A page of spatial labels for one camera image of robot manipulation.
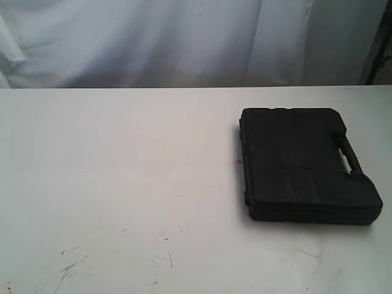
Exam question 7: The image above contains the white backdrop curtain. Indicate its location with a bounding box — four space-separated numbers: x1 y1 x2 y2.
1 1 386 88

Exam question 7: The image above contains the black plastic tool case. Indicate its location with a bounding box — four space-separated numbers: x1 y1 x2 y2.
239 108 383 225

